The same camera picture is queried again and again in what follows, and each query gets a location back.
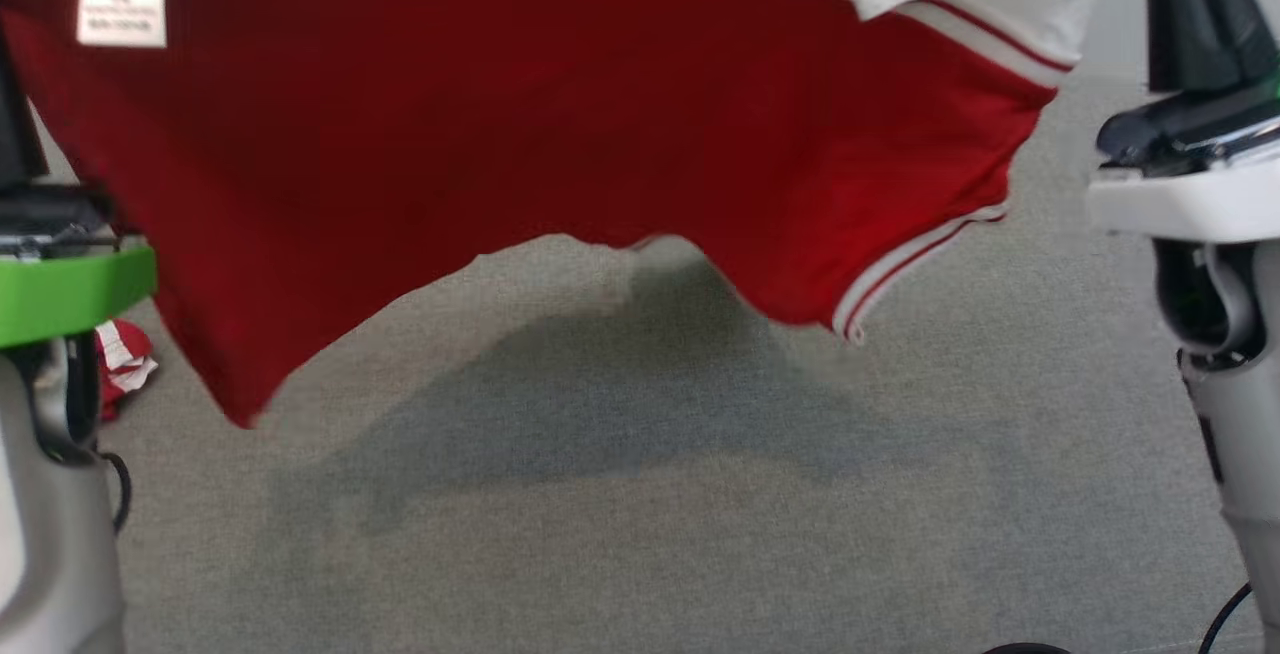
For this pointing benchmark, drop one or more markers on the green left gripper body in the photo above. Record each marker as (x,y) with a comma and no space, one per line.
(60,289)

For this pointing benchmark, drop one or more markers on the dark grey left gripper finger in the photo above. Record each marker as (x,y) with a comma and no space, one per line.
(15,124)

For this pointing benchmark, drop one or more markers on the red shirt white striped sleeves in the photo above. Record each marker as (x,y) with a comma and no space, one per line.
(560,104)

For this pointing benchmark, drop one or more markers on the red garment white band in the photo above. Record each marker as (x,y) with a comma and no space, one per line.
(122,359)

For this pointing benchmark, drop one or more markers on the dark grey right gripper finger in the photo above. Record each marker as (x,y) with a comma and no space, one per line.
(1235,24)
(1170,14)

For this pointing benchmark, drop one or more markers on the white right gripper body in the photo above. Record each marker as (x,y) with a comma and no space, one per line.
(1190,199)

